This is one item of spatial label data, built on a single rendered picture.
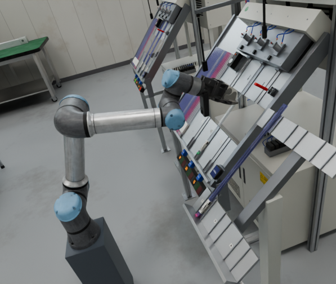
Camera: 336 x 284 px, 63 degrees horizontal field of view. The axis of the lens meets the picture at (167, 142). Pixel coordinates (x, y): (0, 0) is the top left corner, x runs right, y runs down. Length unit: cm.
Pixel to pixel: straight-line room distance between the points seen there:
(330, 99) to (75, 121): 96
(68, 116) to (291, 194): 107
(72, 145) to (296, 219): 119
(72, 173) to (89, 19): 459
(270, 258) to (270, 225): 20
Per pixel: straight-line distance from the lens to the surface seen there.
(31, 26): 581
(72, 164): 127
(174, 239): 195
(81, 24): 569
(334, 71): 119
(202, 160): 130
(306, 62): 114
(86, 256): 139
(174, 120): 100
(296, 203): 155
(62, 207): 127
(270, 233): 111
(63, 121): 105
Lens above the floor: 153
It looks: 32 degrees down
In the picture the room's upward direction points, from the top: 14 degrees counter-clockwise
